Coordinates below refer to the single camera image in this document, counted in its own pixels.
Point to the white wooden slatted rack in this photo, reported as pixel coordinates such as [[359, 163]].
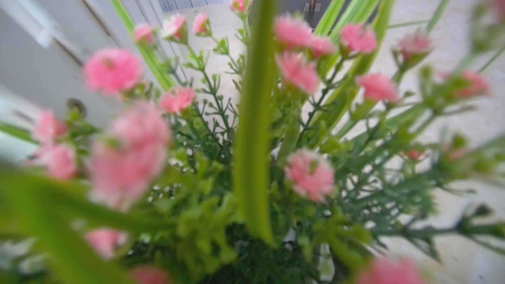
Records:
[[44, 46]]

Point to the pink flower potted plant back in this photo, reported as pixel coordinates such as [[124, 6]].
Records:
[[300, 181]]

